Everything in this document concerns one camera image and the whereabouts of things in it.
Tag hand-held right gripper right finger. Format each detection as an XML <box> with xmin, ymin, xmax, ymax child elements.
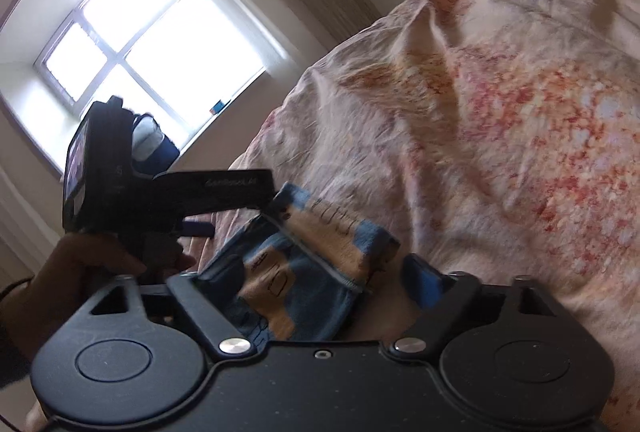
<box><xmin>390</xmin><ymin>254</ymin><xmax>551</xmax><ymax>356</ymax></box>

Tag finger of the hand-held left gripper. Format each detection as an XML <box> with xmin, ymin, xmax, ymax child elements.
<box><xmin>175</xmin><ymin>220</ymin><xmax>216</xmax><ymax>239</ymax></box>

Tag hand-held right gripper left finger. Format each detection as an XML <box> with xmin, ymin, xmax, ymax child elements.
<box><xmin>90</xmin><ymin>262</ymin><xmax>252</xmax><ymax>357</ymax></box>

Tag blue printed pants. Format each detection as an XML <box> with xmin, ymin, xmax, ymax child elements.
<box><xmin>195</xmin><ymin>182</ymin><xmax>401</xmax><ymax>343</ymax></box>

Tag person's left forearm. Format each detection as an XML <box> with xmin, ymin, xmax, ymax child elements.
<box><xmin>0</xmin><ymin>279</ymin><xmax>56</xmax><ymax>432</ymax></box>

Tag person's left hand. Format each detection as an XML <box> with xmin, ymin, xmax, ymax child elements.
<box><xmin>31</xmin><ymin>236</ymin><xmax>196</xmax><ymax>328</ymax></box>

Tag blue backpack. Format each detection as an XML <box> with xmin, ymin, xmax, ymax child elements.
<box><xmin>131</xmin><ymin>113</ymin><xmax>181</xmax><ymax>173</ymax></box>

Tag white windowsill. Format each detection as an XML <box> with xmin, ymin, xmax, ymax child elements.
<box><xmin>55</xmin><ymin>66</ymin><xmax>273</xmax><ymax>183</ymax></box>

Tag white framed window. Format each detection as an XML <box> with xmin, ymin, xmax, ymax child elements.
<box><xmin>34</xmin><ymin>0</ymin><xmax>281</xmax><ymax>147</ymax></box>

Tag floral pink duvet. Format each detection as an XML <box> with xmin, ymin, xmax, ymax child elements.
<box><xmin>180</xmin><ymin>0</ymin><xmax>640</xmax><ymax>432</ymax></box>

